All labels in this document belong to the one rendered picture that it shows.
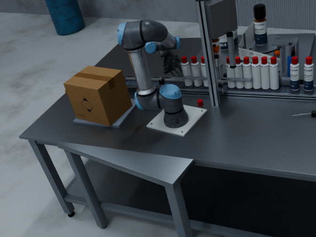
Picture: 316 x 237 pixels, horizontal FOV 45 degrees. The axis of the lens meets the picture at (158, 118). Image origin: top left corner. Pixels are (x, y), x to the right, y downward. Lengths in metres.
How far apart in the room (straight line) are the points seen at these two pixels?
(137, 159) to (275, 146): 0.73
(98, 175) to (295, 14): 3.37
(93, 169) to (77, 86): 0.96
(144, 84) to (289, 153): 0.85
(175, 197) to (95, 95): 0.78
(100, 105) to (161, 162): 0.55
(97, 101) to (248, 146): 0.93
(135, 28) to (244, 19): 3.72
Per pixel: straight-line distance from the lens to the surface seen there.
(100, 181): 3.00
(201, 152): 2.04
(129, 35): 1.99
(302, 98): 2.34
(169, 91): 2.14
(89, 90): 2.31
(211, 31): 2.11
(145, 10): 6.55
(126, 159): 2.12
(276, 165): 1.92
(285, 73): 2.41
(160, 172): 1.97
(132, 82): 2.74
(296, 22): 5.32
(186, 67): 2.46
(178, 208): 2.06
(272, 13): 5.38
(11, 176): 3.87
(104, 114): 2.35
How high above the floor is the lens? 2.13
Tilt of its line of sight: 33 degrees down
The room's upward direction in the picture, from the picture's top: 14 degrees counter-clockwise
